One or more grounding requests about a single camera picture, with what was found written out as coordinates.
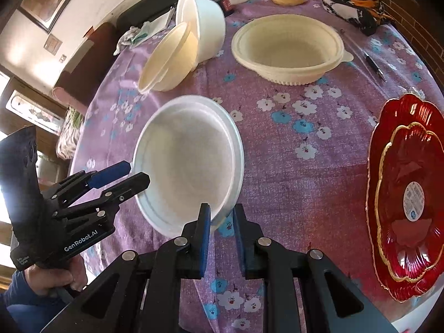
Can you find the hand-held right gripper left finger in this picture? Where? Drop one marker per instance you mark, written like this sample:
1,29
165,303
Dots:
205,239

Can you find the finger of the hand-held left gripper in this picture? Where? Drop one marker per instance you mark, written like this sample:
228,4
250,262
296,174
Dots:
107,175
135,184

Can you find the small white wall socket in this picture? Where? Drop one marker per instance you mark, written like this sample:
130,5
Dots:
62,58

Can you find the clear black ballpoint pen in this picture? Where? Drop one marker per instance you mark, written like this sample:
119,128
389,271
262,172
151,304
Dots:
373,63

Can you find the white paper packet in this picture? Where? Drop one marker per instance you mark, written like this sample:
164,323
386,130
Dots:
156,24

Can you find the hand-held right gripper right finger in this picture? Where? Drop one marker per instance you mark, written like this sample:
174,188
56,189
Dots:
239,246

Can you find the purple floral tablecloth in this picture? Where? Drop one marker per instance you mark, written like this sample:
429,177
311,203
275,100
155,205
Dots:
298,194

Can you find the large red scalloped plate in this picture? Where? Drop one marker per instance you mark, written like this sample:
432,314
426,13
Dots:
402,111

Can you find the tall white foam bowl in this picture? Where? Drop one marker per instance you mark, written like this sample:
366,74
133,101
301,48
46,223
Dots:
208,31

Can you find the framed wall painting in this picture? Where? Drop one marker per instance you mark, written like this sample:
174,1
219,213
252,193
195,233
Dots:
48,0

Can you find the dark leather sofa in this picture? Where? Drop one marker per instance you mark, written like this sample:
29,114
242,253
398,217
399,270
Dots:
86,62

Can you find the wrapped candy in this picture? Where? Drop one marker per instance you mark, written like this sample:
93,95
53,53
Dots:
414,93

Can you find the floral patterned cloth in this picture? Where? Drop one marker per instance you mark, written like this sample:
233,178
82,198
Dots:
71,135

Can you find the large cream bowl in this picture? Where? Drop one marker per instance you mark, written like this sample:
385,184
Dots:
288,45

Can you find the wide white bowl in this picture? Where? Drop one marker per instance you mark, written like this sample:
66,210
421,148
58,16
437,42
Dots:
187,159

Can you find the black orange patterned scarf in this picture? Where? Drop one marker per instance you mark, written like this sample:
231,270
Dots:
350,3

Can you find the crumpled white cloth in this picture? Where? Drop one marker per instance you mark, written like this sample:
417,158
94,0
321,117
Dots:
126,38

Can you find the beige wall plate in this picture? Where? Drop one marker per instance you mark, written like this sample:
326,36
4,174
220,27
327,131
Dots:
53,44

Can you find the person's left hand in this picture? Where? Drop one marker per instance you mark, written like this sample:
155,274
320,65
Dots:
52,279

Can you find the dark ink bottle red label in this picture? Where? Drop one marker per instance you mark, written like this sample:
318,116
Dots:
225,5

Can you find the small cream bowl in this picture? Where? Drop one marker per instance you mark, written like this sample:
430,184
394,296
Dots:
177,59

